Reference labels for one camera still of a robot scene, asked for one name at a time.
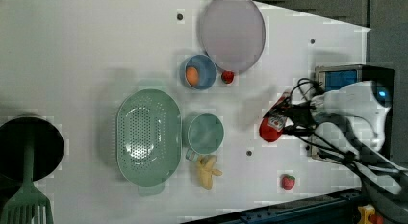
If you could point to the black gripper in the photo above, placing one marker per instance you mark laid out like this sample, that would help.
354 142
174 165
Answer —
303 122

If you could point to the red felt ketchup bottle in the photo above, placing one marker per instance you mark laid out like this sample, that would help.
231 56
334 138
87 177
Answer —
273 122

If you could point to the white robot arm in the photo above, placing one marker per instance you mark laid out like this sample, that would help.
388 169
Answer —
348 126

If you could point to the silver black toaster oven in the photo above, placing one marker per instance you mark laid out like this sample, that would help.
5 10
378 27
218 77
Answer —
340 78

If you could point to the red strawberry toy green leaves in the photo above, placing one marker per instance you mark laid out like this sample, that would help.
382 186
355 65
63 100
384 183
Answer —
287 182

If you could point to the small red strawberry toy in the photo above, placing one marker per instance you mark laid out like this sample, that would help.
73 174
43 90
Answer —
227 77

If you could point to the green mug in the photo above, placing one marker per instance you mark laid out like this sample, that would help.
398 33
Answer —
202 135

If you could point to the lilac round plate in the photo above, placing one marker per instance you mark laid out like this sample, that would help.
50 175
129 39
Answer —
233 34

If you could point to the yellow peeled banana toy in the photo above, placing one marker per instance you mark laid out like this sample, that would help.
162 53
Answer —
206 170

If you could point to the blue small bowl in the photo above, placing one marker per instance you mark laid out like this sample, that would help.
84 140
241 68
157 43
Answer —
205 68

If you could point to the orange egg toy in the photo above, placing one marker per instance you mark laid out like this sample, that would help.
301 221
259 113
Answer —
192 76

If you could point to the yellow orange clamp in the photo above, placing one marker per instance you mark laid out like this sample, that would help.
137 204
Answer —
368 215

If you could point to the green oval colander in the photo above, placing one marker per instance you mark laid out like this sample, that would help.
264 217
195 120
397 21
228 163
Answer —
148 137

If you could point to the black frying pan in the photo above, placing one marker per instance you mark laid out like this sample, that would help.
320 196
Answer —
48 149

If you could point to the green slotted spatula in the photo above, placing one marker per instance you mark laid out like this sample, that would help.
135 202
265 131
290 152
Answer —
28 205

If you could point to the blue metal frame rail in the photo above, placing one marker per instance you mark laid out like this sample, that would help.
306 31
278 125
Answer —
333 208

